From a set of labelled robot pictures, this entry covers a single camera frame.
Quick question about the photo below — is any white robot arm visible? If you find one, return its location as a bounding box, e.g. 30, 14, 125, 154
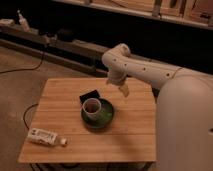
102, 44, 213, 171

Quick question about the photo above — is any black square object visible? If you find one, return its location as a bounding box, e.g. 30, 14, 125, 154
79, 90, 100, 104

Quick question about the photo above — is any green plate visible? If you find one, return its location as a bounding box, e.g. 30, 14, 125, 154
81, 98, 114, 129

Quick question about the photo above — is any white cup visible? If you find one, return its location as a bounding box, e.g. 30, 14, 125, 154
82, 98, 102, 120

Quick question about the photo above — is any wooden table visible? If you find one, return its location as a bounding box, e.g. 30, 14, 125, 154
18, 78, 156, 163

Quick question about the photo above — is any dark round object on ledge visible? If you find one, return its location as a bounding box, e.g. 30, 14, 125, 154
57, 29, 75, 42

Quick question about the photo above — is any plastic bottle with label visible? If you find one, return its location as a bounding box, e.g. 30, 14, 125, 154
27, 128, 67, 146

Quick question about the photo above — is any white spray bottle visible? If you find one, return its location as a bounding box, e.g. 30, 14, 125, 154
17, 11, 30, 31

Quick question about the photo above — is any black floor cable left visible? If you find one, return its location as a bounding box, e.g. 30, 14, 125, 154
0, 46, 47, 76

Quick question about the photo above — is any black cable under table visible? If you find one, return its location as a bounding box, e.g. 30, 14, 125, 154
22, 103, 40, 131

